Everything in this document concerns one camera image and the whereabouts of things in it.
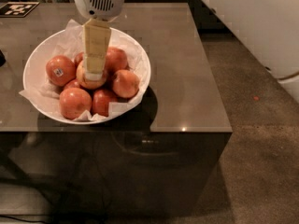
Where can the red apple with sticker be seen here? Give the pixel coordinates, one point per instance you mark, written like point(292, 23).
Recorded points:
point(60, 70)

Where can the dark object at left edge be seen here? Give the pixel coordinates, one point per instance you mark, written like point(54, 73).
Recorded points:
point(2, 58)

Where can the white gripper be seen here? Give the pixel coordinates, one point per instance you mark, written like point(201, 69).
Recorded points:
point(100, 3)

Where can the white paper liner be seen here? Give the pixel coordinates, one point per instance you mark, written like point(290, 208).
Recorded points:
point(68, 34)

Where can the white bowl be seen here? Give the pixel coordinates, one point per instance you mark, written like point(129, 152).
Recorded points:
point(37, 62)

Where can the dark red apple front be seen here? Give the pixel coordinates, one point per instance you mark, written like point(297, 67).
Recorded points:
point(101, 100)

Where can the black white fiducial marker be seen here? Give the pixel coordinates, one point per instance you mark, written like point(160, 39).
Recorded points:
point(17, 9)

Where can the small red apple middle left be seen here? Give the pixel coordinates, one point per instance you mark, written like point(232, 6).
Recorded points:
point(72, 84)

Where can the red apple back right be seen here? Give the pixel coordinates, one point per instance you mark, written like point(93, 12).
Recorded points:
point(116, 59)

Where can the yellowish apple with sticker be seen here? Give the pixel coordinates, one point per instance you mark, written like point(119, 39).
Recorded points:
point(87, 83)

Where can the red apple back left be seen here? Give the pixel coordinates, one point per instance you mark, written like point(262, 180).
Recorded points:
point(78, 59)

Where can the red apple front left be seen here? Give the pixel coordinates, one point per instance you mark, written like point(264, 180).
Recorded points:
point(73, 102)

